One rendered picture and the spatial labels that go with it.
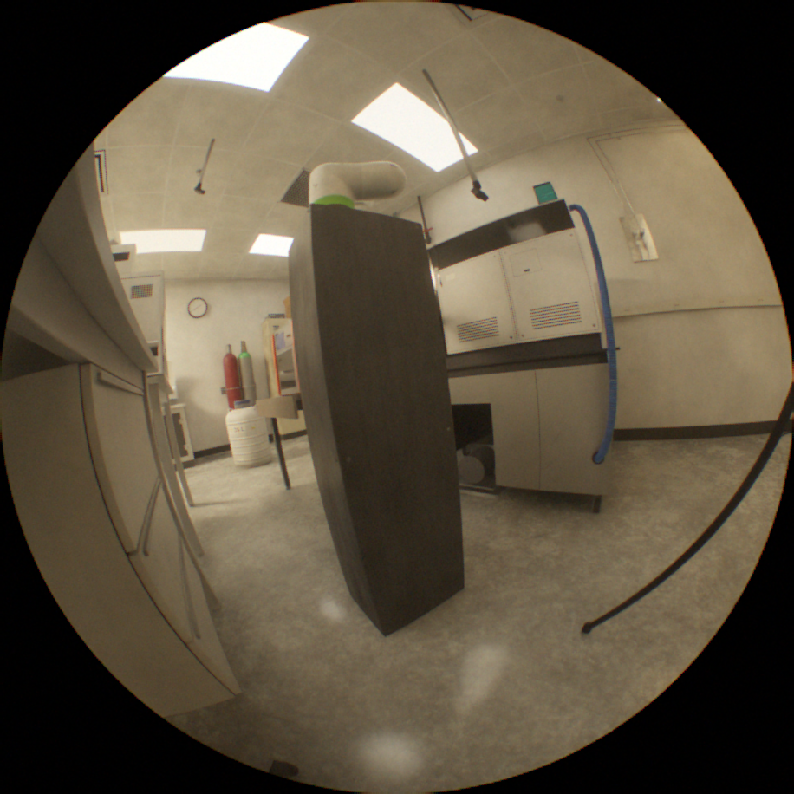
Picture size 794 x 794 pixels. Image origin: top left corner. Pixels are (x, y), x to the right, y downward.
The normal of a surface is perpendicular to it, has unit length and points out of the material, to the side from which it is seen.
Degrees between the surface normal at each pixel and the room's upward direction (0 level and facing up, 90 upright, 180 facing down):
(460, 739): 0
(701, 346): 90
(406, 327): 90
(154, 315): 90
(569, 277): 90
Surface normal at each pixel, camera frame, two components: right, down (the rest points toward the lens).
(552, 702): -0.14, -0.99
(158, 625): 0.70, -0.04
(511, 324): -0.69, 0.15
